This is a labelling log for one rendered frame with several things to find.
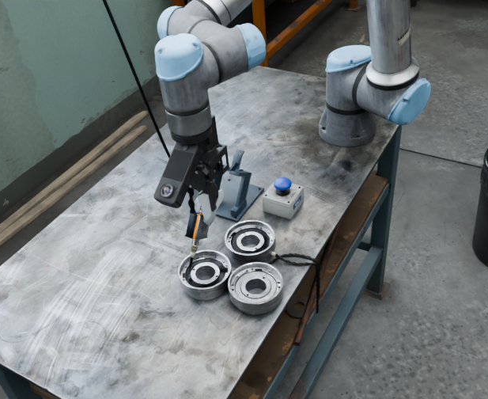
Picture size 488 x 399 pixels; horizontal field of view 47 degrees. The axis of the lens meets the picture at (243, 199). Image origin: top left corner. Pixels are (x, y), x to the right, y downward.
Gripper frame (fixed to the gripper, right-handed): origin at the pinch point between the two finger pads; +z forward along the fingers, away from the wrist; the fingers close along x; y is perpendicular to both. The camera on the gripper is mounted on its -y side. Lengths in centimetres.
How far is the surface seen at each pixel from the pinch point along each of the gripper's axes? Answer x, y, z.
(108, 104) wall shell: 154, 129, 79
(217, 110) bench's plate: 31, 54, 13
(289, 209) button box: -9.3, 20.1, 10.0
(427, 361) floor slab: -40, 54, 93
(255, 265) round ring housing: -10.6, 1.8, 9.7
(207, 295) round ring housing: -5.2, -7.9, 11.0
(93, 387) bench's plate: 3.0, -32.4, 13.0
